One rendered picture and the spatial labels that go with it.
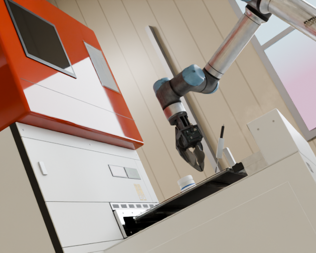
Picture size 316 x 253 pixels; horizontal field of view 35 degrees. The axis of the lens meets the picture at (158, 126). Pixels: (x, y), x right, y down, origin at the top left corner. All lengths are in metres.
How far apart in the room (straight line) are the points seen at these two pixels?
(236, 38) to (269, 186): 0.68
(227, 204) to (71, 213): 0.44
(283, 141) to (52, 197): 0.65
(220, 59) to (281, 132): 0.53
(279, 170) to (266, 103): 2.20
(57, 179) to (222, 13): 2.53
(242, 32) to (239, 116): 1.81
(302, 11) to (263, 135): 0.42
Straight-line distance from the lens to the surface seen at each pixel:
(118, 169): 1.89
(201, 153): 1.79
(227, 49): 1.87
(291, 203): 1.36
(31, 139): 1.48
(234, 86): 3.65
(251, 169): 1.62
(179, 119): 1.78
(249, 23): 1.85
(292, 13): 1.65
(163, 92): 1.83
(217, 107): 3.69
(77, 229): 1.46
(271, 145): 1.44
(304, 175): 1.36
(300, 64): 3.48
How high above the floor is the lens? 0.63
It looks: 17 degrees up
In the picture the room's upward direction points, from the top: 25 degrees counter-clockwise
